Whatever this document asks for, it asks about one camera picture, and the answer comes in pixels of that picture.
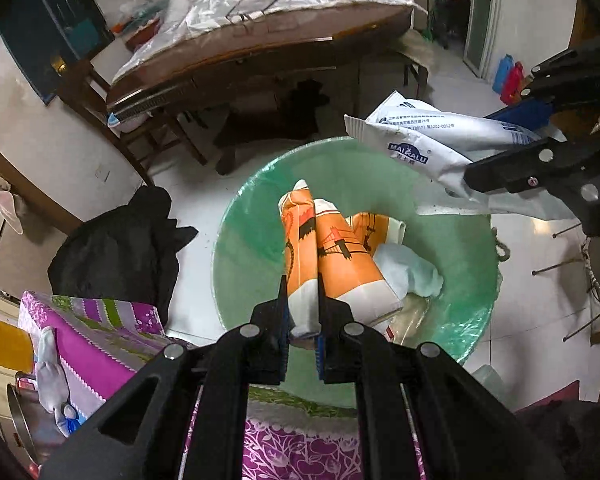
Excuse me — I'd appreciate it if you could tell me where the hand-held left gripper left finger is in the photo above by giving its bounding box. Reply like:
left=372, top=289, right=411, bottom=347
left=40, top=274, right=293, bottom=480

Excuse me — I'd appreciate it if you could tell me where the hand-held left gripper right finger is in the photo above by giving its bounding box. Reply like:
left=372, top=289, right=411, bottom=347
left=316, top=271, right=566, bottom=480

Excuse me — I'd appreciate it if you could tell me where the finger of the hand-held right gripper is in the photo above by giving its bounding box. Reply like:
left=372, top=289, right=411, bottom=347
left=463, top=132, right=600, bottom=237
left=494, top=35, right=600, bottom=131

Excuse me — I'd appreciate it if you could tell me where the white blue plastic packet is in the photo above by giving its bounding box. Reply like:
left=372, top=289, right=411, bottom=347
left=344, top=91, right=576, bottom=221

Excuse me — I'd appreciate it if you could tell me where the orange white paper bag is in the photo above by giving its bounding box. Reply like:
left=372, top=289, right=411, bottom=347
left=278, top=180, right=407, bottom=338

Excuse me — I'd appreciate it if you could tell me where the green lined trash bin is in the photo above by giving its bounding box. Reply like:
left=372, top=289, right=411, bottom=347
left=211, top=137, right=503, bottom=397

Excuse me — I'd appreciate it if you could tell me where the red plastic jug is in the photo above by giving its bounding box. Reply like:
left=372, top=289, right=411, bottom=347
left=500, top=62, right=527, bottom=106

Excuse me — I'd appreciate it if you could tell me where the blue plastic jug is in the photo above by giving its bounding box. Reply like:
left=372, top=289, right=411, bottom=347
left=492, top=54, right=516, bottom=93

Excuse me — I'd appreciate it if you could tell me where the white framed door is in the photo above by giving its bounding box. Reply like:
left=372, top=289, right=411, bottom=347
left=462, top=0, right=508, bottom=81

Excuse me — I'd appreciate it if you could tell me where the stool with beige cushion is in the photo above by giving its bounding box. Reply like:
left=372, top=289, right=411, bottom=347
left=387, top=29, right=433, bottom=101

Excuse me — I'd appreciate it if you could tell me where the purple floral tablecloth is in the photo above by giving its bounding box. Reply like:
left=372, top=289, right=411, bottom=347
left=19, top=290, right=426, bottom=480

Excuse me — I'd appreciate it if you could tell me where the black jacket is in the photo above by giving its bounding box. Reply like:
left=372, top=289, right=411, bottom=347
left=47, top=186, right=200, bottom=333

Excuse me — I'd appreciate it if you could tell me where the grey glove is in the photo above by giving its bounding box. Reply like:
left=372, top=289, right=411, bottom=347
left=34, top=327, right=81, bottom=436

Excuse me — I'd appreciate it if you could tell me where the dark wooden chair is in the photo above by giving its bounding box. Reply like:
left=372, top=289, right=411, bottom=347
left=55, top=55, right=206, bottom=186

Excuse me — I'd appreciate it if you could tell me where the steel pot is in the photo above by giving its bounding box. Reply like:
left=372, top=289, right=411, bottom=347
left=5, top=382, right=56, bottom=466

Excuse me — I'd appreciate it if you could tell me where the brown wooden table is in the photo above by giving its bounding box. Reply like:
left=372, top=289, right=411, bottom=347
left=105, top=0, right=431, bottom=176

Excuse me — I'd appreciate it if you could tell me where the pink hanging towel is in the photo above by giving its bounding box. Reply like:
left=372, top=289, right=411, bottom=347
left=0, top=172, right=26, bottom=235

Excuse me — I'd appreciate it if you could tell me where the white satin cloth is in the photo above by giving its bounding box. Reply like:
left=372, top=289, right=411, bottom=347
left=112, top=0, right=416, bottom=81

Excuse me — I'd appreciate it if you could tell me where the red plastic basin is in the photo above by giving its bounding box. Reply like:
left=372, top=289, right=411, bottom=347
left=112, top=12, right=163, bottom=51

